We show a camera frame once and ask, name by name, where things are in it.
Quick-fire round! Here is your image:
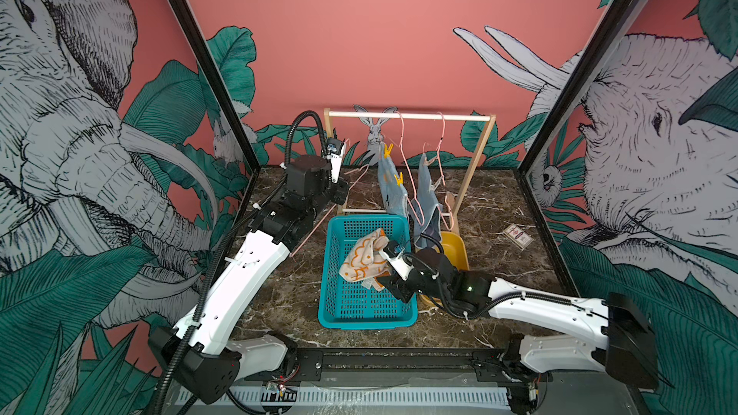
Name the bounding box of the white orange lion towel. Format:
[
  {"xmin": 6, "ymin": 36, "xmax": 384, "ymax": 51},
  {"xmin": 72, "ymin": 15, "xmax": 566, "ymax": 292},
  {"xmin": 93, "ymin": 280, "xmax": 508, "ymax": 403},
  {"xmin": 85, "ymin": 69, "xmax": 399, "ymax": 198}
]
[{"xmin": 339, "ymin": 229, "xmax": 389, "ymax": 292}]

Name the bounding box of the small card box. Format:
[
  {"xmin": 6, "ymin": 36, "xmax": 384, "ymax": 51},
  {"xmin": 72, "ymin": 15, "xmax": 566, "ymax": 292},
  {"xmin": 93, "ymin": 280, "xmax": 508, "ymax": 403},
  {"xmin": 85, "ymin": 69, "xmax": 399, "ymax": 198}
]
[{"xmin": 504, "ymin": 224, "xmax": 534, "ymax": 250}]

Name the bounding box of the teal plastic basket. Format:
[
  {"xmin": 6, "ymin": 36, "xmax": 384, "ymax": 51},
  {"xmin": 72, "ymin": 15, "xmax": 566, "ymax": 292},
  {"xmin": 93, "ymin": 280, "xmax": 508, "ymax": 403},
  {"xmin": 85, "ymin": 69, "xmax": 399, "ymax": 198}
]
[{"xmin": 318, "ymin": 213, "xmax": 418, "ymax": 330}]

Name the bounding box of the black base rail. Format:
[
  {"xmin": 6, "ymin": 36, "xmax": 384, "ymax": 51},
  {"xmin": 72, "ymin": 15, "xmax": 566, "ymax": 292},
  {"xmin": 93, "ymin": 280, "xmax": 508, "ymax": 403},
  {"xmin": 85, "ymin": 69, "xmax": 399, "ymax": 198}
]
[{"xmin": 241, "ymin": 347, "xmax": 543, "ymax": 384}]

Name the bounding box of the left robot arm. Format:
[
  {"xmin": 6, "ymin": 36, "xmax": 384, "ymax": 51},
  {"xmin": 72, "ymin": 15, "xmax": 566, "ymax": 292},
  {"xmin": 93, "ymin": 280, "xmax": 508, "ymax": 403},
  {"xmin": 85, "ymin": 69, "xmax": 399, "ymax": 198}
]
[{"xmin": 146, "ymin": 111, "xmax": 349, "ymax": 414}]

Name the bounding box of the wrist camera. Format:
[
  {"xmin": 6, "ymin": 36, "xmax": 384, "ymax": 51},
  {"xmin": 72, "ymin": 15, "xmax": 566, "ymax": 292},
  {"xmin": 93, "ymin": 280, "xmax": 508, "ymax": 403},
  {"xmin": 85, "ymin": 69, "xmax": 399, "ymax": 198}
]
[
  {"xmin": 380, "ymin": 240, "xmax": 413, "ymax": 282},
  {"xmin": 325, "ymin": 138, "xmax": 346, "ymax": 183}
]

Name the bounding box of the blue towel right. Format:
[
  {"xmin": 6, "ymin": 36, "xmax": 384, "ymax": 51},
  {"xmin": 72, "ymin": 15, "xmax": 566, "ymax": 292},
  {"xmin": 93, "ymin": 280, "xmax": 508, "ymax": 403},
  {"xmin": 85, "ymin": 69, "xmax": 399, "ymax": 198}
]
[{"xmin": 412, "ymin": 153, "xmax": 443, "ymax": 251}]

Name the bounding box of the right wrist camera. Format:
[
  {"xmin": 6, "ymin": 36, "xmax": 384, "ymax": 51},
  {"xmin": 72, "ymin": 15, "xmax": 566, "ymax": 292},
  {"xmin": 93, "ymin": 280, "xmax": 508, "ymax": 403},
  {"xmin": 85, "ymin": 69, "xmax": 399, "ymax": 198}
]
[{"xmin": 380, "ymin": 240, "xmax": 413, "ymax": 282}]

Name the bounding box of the blue towel left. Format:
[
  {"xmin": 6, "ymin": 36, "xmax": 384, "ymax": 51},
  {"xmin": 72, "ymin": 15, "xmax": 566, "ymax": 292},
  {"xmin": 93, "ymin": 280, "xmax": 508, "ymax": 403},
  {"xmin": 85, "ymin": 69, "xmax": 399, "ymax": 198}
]
[{"xmin": 378, "ymin": 152, "xmax": 409, "ymax": 219}]

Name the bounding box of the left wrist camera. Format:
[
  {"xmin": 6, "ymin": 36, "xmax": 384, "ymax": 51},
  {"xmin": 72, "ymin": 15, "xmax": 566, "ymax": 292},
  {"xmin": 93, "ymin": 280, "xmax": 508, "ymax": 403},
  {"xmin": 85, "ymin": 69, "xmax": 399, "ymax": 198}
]
[{"xmin": 325, "ymin": 138, "xmax": 346, "ymax": 183}]

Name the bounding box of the yellow plastic tray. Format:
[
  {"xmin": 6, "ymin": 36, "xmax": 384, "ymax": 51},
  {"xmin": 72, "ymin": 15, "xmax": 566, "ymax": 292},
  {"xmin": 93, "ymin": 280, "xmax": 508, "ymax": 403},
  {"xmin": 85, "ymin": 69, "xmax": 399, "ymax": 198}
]
[{"xmin": 414, "ymin": 232, "xmax": 469, "ymax": 310}]

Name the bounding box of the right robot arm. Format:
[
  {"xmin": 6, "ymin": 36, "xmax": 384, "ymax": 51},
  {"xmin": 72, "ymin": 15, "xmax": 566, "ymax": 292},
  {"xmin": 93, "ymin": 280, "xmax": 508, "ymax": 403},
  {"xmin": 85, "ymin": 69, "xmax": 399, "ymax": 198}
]
[{"xmin": 378, "ymin": 243, "xmax": 659, "ymax": 390}]

